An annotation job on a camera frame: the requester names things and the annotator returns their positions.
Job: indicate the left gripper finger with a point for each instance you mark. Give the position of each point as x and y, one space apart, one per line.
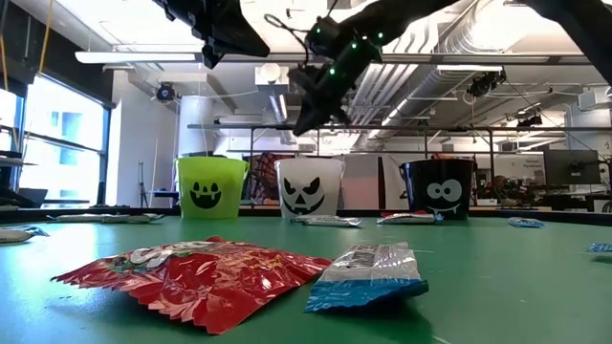
239 40

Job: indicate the white blue Hershey's bar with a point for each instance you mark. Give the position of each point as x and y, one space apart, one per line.
16 235
368 274
526 222
131 219
601 247
334 222
302 218

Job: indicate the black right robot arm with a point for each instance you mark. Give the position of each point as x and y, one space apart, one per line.
406 14

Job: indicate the white halloween bucket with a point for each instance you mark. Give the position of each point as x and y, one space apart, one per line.
311 167

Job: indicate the black halloween bucket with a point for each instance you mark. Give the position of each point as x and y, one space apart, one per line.
416 186

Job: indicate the green halloween bucket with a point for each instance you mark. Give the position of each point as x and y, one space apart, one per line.
229 181

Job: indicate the white ceiling box unit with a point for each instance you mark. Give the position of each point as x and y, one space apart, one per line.
271 79

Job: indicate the white overhead light bar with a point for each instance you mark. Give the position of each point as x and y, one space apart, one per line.
134 57

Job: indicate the black ceiling spotlight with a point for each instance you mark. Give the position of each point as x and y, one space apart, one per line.
165 92

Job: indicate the spider web decoration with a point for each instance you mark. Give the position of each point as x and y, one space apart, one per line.
263 179

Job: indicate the white round column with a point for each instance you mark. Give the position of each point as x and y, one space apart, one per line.
196 124

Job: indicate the person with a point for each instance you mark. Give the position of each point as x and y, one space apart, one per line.
500 184

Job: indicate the large bright window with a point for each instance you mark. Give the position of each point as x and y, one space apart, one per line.
62 143

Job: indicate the black computer monitor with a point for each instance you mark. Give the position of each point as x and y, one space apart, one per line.
571 167

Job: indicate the black metal rack frame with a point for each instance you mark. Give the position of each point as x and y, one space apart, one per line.
239 127

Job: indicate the silver ventilation duct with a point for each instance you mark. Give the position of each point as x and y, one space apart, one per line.
421 95

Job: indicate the black ceiling camera cluster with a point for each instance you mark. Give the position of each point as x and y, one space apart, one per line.
483 85

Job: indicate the grey overhead rail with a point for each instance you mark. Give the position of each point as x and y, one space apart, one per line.
526 59

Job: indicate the white wall unit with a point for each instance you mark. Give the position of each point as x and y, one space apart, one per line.
595 98

